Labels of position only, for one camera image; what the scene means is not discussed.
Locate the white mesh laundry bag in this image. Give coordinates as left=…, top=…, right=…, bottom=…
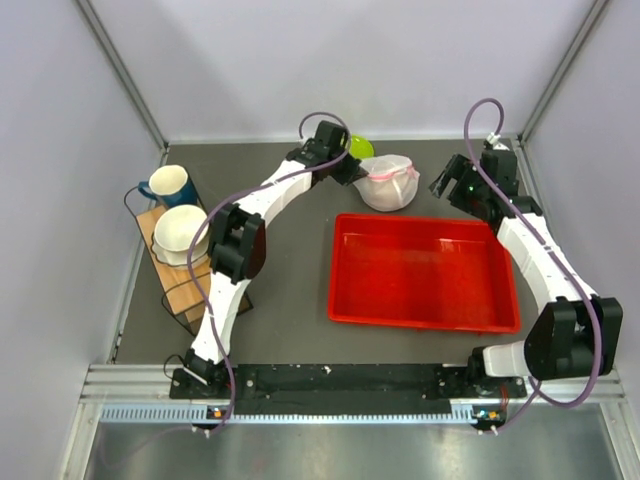
left=354, top=154, right=420, bottom=212

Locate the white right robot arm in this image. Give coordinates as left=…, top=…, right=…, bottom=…
left=429, top=143, right=623, bottom=396

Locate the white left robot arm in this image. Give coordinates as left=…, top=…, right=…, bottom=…
left=183, top=112, right=366, bottom=397

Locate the green plastic bowl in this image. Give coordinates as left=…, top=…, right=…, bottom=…
left=349, top=135, right=375, bottom=159

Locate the red plastic tray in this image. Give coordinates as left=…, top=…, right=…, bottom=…
left=328, top=213, right=521, bottom=335

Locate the blue mug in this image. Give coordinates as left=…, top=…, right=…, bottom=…
left=137, top=165, right=199, bottom=209

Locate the white ceramic bowl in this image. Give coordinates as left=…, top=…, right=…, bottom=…
left=153, top=205, right=207, bottom=252

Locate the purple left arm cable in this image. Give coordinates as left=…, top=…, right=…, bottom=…
left=185, top=110, right=351, bottom=436

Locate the wooden wire rack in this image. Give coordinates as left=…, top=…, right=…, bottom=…
left=123, top=183, right=255, bottom=337

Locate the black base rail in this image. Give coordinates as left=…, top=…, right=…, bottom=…
left=168, top=362, right=529, bottom=415

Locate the aluminium frame rail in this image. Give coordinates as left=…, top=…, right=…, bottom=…
left=78, top=362, right=627, bottom=425

